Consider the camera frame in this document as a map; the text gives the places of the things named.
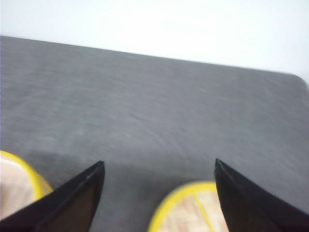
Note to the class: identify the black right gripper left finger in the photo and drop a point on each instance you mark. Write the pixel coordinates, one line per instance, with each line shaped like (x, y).
(69, 208)

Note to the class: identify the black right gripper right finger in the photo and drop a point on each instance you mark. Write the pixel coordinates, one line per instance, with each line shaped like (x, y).
(249, 208)

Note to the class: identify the woven bamboo steamer lid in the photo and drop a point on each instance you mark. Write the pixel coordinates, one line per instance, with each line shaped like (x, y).
(192, 207)

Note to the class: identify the bamboo steamer basket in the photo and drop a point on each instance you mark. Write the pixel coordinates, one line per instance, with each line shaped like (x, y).
(20, 184)

